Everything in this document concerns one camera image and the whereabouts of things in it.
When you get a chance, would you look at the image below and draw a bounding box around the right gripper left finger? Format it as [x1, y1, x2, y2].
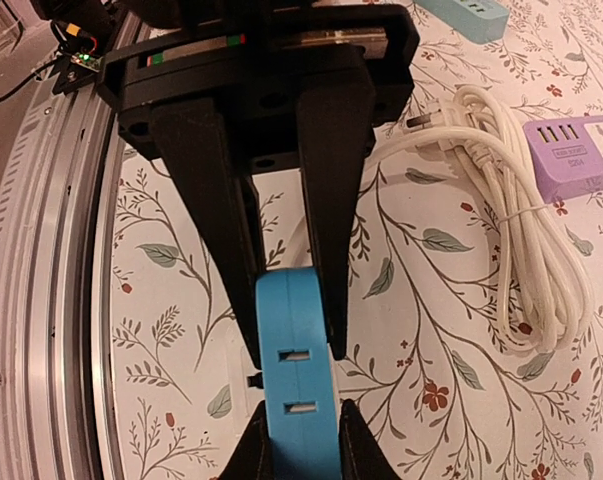
[220, 400, 275, 480]

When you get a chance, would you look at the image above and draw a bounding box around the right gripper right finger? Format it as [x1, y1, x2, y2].
[339, 399, 400, 480]

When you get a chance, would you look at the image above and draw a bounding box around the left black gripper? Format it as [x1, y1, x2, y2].
[98, 1, 420, 359]

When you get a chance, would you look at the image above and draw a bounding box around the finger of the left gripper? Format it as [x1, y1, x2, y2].
[150, 98, 265, 368]

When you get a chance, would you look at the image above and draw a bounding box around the blue plug adapter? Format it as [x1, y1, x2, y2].
[256, 267, 342, 479]

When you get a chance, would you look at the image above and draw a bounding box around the teal power strip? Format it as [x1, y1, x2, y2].
[415, 0, 510, 45]

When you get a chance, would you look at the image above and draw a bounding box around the purple power strip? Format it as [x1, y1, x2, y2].
[523, 115, 603, 203]

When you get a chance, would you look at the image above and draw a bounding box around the white strip white cable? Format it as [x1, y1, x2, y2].
[365, 82, 595, 359]

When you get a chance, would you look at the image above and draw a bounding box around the white power strip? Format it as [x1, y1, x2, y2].
[225, 324, 263, 406]

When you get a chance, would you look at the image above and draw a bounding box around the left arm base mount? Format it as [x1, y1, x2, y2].
[32, 0, 128, 95]

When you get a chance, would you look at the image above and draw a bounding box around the aluminium front rail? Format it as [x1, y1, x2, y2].
[0, 14, 147, 480]

